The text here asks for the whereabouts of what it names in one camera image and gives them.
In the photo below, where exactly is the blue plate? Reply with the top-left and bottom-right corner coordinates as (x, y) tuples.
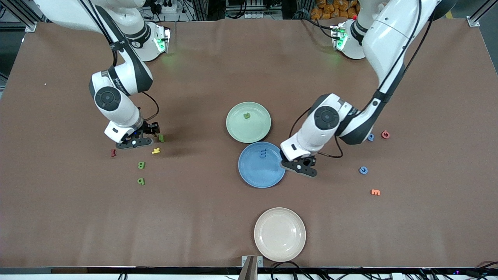
(238, 142), (287, 189)

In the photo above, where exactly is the light green plate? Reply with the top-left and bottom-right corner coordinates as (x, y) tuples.
(226, 102), (272, 144)

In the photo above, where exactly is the beige plate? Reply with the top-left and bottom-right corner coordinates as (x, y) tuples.
(254, 207), (307, 263)

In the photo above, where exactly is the white power strip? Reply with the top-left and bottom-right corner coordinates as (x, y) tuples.
(243, 11), (282, 20)
(150, 0), (177, 14)

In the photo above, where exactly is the bag of oranges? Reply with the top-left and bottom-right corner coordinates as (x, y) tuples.
(310, 0), (360, 20)

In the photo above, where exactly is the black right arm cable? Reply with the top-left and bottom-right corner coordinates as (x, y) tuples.
(86, 0), (160, 123)

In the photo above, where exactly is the black cable loop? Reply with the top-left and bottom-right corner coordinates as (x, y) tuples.
(271, 261), (312, 280)

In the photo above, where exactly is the grey metal bracket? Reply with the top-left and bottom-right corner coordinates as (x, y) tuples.
(241, 255), (263, 280)

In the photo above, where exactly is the aluminium frame profile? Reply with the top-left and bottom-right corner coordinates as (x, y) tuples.
(0, 0), (55, 32)
(469, 0), (498, 27)

